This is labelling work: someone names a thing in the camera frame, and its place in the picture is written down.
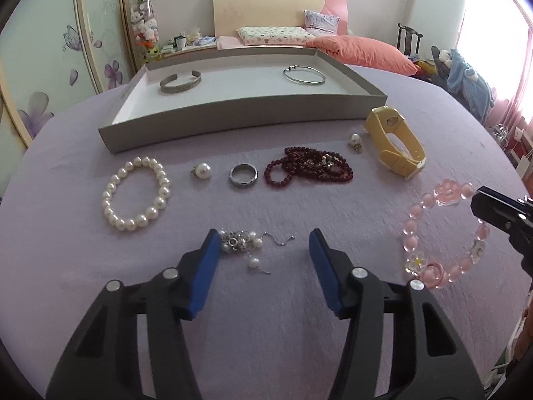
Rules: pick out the dark wooden chair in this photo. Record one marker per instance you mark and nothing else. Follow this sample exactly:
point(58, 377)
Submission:
point(402, 39)

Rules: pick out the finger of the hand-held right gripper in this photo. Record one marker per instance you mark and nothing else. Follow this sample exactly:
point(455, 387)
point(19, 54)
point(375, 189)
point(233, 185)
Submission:
point(495, 210)

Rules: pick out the pink and cream nightstand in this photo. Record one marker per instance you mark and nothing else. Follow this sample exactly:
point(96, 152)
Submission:
point(195, 49)

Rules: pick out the pearl drop earring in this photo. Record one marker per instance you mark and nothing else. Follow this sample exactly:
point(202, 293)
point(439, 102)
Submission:
point(253, 263)

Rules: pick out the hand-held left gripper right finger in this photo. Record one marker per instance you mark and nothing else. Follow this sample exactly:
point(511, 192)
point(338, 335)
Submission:
point(327, 275)

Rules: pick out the purple floral pillow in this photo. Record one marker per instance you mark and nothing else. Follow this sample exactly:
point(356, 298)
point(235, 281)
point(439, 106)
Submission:
point(320, 21)

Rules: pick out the cream and pink headboard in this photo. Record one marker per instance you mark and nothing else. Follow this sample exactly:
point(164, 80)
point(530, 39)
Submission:
point(266, 8)

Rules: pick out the yellow green plush toy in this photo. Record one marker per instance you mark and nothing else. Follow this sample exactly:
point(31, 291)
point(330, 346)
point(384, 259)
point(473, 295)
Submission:
point(152, 54)

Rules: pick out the small pearl earring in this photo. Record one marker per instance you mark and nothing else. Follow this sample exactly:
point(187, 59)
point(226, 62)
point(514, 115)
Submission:
point(355, 137)

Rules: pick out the white mug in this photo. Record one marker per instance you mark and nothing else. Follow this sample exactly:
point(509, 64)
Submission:
point(180, 43)

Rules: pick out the white shallow cardboard box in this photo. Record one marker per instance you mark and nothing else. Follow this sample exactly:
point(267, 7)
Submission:
point(233, 96)

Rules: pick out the white printed pillow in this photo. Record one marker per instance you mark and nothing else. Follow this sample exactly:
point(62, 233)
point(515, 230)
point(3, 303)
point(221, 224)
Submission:
point(270, 35)

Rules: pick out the floral sliding wardrobe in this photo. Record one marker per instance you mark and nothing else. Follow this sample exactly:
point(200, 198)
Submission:
point(50, 50)

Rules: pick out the pink curtain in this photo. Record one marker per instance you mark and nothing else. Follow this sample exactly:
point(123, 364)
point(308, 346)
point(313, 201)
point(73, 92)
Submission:
point(512, 112)

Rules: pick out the clear plush toy tube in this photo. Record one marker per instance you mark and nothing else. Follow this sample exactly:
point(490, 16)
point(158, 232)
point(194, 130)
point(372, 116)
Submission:
point(143, 21)

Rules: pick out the grey padded chair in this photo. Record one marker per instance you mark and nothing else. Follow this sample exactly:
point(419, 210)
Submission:
point(437, 66)

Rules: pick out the folded coral quilt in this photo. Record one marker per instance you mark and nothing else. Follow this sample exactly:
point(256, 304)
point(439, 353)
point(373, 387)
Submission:
point(366, 52)

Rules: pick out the person's right forearm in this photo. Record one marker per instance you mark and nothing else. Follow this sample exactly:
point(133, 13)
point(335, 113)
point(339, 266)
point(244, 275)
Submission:
point(525, 333)

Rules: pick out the thin silver bangle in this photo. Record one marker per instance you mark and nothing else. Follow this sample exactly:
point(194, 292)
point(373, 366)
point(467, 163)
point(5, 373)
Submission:
point(290, 68)

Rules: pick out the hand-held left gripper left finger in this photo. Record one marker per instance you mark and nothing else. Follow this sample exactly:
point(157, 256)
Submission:
point(202, 275)

